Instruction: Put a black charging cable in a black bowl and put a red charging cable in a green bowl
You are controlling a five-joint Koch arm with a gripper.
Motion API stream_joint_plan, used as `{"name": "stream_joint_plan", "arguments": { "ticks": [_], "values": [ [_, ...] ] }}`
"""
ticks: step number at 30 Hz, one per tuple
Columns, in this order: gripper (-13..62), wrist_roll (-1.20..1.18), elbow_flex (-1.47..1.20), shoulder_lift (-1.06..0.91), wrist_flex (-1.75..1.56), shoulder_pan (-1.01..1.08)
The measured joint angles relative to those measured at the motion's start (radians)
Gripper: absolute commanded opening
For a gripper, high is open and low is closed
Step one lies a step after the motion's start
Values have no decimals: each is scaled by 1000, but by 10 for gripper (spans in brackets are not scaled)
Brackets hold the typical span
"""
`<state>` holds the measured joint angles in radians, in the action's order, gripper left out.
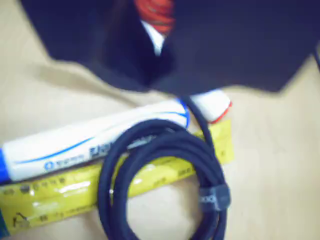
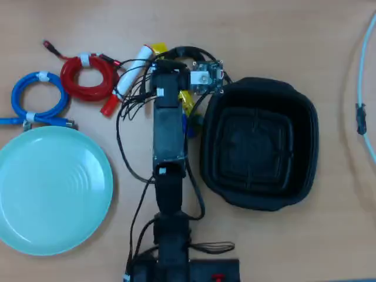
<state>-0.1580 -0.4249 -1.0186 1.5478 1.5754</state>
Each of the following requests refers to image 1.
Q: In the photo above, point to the blue capped white marker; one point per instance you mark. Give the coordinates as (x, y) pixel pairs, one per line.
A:
(75, 145)

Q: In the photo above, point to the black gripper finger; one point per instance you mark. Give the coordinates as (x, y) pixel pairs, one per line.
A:
(237, 45)
(87, 32)

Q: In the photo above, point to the yellow plastic packet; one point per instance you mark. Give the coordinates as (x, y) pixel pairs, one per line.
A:
(62, 197)

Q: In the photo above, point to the red capped white marker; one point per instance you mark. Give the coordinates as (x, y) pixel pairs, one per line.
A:
(212, 105)

